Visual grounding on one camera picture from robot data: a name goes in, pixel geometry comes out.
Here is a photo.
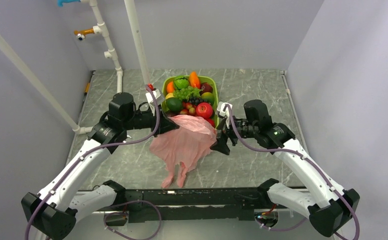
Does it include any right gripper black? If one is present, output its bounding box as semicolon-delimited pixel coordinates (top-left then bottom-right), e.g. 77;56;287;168
210;111;259;154

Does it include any pink plastic bag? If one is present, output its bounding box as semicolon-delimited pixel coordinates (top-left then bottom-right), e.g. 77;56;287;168
149;114;217;188

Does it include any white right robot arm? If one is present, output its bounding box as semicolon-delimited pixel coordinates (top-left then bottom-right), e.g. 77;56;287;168
211;99;361;240

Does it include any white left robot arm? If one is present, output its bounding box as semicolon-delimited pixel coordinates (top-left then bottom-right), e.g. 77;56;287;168
21;89;178;240

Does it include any dark green avocado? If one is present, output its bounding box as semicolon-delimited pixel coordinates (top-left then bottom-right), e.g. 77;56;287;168
165;97;184;113

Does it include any small red apple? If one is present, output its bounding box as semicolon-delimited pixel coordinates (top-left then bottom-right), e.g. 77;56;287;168
206;118;215;128

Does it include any green grape bunch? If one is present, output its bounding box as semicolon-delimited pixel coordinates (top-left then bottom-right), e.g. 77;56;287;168
173;86;201;100

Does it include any orange tangerine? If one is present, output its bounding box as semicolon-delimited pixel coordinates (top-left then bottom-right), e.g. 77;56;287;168
166;81;174;94

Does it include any large red apple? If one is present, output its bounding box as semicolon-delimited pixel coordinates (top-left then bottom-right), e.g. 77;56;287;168
195;102;214;119

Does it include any dark grape bunch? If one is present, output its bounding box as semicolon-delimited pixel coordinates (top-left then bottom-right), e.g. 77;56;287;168
188;97;204;106

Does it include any green plastic fruit tray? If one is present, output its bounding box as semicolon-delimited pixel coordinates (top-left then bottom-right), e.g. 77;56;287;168
162;72;220;126

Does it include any green yellow mango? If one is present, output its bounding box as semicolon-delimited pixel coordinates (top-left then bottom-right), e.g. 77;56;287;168
201;92;215;105

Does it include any orange papaya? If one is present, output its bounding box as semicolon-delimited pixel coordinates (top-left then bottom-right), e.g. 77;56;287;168
188;71;201;89

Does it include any dark red apple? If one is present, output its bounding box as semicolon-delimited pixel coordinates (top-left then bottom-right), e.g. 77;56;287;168
200;82;213;95

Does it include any orange pipe valve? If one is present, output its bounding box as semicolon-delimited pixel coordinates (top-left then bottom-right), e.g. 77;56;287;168
73;28;95;41

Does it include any blue pipe fitting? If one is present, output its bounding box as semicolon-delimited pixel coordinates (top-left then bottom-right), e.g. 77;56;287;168
57;0;81;7

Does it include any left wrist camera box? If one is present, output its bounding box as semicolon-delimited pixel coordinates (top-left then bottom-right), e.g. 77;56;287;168
145;89;165;115

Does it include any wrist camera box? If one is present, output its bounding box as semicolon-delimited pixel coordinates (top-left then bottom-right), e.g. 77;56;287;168
216;101;233;128
145;89;165;115

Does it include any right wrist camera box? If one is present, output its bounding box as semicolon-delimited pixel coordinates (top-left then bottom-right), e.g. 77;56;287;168
216;101;233;128

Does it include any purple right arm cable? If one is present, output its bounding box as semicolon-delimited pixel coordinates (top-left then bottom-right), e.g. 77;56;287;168
226;104;361;240

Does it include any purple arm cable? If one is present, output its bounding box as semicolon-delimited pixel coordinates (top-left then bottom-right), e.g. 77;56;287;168
226;104;361;240
24;84;161;240

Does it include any orange handled tool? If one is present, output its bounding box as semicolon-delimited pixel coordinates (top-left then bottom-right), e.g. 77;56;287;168
84;83;90;95

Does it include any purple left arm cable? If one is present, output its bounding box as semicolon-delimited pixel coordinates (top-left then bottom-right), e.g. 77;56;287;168
24;84;161;240

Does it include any white pvc pipe frame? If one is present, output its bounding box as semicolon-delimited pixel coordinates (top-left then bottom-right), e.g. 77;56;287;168
0;0;151;135

